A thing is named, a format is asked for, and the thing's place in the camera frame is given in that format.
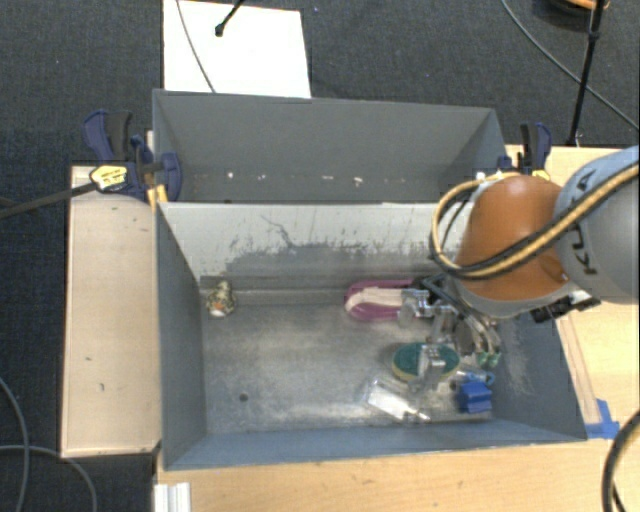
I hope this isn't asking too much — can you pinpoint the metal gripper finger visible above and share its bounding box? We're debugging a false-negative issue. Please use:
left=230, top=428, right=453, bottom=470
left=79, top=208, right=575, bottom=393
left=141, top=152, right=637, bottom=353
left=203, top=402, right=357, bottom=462
left=407, top=344, right=448, bottom=394
left=398, top=288, right=434, bottom=330

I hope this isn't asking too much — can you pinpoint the grey metal bin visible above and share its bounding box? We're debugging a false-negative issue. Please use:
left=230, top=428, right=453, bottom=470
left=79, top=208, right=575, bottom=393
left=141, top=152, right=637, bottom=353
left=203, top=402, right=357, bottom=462
left=151, top=88, right=589, bottom=472

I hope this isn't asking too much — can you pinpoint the round green and yellow sponge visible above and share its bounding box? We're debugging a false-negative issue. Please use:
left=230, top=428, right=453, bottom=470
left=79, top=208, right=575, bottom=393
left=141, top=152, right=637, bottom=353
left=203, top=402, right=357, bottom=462
left=390, top=342, right=461, bottom=384

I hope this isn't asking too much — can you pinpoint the purple and white brush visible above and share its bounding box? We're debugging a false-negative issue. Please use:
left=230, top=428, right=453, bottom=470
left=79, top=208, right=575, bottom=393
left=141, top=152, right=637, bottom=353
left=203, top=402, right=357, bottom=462
left=343, top=279, right=417, bottom=324

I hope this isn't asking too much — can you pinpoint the clear plastic bottle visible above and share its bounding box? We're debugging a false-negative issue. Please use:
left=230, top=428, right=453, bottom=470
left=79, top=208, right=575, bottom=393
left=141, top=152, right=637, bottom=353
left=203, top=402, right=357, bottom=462
left=356, top=376, right=432, bottom=424

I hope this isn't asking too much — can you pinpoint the small cream toy figure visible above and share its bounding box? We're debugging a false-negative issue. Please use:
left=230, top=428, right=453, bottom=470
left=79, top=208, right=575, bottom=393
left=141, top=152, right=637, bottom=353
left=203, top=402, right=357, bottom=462
left=205, top=279, right=238, bottom=319

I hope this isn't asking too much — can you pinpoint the blue plastic block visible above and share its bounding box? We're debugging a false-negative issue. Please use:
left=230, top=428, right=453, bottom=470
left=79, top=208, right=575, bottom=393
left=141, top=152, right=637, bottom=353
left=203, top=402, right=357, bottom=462
left=455, top=381, right=494, bottom=415

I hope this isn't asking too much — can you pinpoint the pale wood flat board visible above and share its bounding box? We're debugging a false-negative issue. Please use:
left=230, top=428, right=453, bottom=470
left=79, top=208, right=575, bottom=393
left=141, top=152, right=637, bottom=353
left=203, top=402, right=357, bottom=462
left=60, top=164, right=164, bottom=459

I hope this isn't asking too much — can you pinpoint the black cylinder on white bracket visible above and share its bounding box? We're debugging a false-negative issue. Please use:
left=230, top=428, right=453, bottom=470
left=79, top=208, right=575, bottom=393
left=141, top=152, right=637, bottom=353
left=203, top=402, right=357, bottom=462
left=530, top=290, right=602, bottom=324

